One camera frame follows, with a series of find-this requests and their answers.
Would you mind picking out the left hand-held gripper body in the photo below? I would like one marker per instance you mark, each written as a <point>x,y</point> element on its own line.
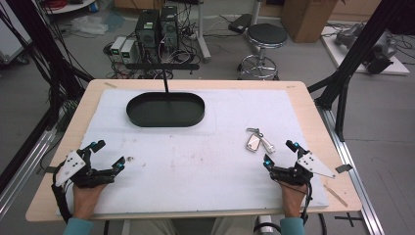
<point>85,171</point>

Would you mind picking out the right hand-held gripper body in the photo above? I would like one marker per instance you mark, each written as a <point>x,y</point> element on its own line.
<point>301,169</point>

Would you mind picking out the silver key bunch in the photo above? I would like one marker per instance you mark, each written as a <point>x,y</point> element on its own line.
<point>259,141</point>

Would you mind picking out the black oval tray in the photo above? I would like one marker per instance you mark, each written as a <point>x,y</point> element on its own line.
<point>165,109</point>

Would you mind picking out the person's left hand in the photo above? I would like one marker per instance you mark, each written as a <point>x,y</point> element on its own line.
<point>85,199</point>

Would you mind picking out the person's right hand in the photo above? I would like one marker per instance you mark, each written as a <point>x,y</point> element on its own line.
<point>292,199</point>

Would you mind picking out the wooden table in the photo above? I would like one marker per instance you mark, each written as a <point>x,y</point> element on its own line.
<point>326,107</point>

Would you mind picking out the white foam mat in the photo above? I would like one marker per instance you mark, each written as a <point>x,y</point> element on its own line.
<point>195,156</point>

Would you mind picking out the white power supply box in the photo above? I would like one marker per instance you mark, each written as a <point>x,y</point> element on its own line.
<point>128,50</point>
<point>117,45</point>

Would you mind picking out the black round stool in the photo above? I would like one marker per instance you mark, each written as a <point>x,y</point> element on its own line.
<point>263,49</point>

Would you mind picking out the white platform board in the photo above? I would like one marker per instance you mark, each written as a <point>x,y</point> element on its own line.
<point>359,55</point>

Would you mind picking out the white plastic bag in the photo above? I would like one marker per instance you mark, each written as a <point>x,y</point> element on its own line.
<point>88,24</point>

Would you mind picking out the black computer tower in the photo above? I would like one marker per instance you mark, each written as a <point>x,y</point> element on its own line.
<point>169,27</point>
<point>147,32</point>

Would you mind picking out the grey robot device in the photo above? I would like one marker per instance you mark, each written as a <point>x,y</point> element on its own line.
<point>372,45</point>

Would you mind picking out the cardboard box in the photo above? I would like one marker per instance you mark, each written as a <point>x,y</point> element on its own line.
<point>306,18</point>

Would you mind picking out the black flat box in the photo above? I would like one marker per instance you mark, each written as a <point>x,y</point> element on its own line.
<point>239,23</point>

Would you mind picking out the grey desk leg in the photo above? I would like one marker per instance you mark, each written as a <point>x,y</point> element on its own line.
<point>202,36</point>

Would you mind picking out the aluminium rail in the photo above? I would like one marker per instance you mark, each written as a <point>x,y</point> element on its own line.
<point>355,176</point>
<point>19,163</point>

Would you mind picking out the black frame strut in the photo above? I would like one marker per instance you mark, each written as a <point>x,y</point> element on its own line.
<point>355,52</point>
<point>36,42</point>

